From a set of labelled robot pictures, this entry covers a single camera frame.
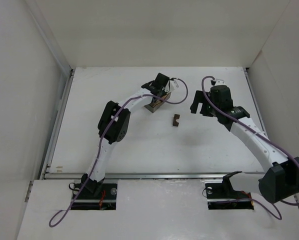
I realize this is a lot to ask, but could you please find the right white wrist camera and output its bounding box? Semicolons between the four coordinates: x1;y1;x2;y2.
210;78;225;86

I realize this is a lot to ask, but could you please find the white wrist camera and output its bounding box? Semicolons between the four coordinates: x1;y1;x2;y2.
210;78;225;86
164;78;179;94

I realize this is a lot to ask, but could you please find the dark wood arch block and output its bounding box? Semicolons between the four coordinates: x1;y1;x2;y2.
172;114;180;127

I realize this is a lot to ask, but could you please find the purple cable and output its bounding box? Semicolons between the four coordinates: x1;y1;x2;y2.
49;77;189;228
201;75;299;220

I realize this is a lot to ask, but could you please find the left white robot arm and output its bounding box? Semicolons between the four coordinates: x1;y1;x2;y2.
81;73;179;197

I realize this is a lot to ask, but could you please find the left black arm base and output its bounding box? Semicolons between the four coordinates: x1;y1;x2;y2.
70;179;118;211

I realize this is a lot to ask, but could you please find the grey translucent plastic bin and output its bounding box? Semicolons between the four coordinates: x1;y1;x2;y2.
144;92;172;113

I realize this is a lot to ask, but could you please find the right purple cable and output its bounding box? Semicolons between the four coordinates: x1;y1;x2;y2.
201;75;299;220

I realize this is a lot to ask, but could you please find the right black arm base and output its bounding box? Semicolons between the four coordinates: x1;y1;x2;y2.
202;171;254;210

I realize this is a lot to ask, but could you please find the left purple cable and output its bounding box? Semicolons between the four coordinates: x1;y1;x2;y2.
49;77;189;228

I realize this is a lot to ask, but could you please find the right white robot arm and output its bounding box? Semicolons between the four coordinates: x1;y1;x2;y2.
190;85;299;204

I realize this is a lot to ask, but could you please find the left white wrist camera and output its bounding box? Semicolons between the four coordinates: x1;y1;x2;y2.
164;78;179;94

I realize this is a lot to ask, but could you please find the light wood rectangular block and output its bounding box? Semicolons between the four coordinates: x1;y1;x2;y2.
150;100;164;108

